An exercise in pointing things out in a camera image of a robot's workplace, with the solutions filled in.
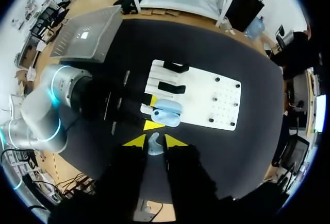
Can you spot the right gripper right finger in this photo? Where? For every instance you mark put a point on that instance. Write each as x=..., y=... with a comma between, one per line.
x=184, y=167

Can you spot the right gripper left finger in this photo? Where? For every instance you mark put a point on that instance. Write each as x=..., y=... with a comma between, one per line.
x=129, y=167

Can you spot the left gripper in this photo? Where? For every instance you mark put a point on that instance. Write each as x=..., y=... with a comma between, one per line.
x=108, y=105

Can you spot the pale blue earbud case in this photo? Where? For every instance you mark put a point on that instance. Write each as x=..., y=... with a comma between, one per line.
x=168, y=112

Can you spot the pale blue earbud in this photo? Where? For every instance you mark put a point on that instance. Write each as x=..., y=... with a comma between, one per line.
x=154, y=146

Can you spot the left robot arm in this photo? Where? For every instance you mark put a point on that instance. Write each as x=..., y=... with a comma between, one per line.
x=51, y=100

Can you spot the white plate with black stands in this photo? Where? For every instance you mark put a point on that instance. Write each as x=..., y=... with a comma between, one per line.
x=206, y=97

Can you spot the grey slotted basket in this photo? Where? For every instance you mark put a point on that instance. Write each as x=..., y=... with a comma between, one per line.
x=82, y=38

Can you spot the person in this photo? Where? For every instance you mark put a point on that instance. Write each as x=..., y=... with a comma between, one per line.
x=299, y=51

